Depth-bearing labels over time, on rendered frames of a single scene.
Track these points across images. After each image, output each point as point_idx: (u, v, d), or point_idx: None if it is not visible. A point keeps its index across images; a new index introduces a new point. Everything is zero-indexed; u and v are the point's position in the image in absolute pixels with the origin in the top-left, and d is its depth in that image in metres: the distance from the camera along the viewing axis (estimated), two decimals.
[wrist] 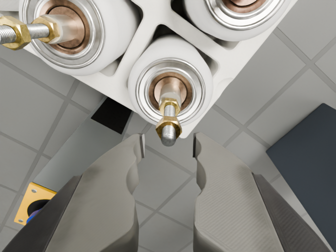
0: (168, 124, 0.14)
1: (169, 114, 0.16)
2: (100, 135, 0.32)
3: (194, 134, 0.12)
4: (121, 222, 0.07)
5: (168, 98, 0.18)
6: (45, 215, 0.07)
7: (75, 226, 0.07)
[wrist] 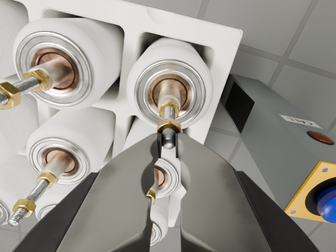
0: None
1: None
2: (254, 127, 0.30)
3: (176, 134, 0.12)
4: (134, 222, 0.07)
5: (159, 110, 0.18)
6: (62, 209, 0.08)
7: (90, 223, 0.07)
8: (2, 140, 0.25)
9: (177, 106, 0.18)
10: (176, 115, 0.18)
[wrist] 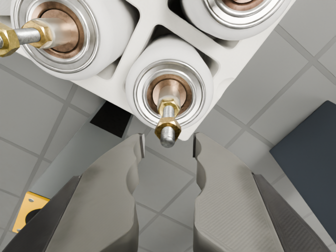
0: (160, 131, 0.14)
1: None
2: (100, 140, 0.31)
3: (194, 134, 0.12)
4: (121, 222, 0.07)
5: (159, 106, 0.18)
6: (45, 215, 0.07)
7: (75, 226, 0.07)
8: None
9: (178, 108, 0.18)
10: (174, 116, 0.18)
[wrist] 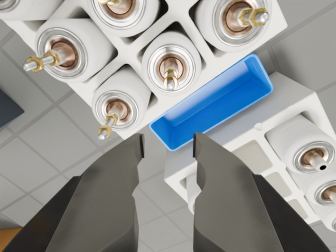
0: None
1: None
2: None
3: (194, 134, 0.12)
4: (121, 222, 0.07)
5: None
6: (45, 215, 0.07)
7: (75, 226, 0.07)
8: (147, 50, 0.31)
9: None
10: None
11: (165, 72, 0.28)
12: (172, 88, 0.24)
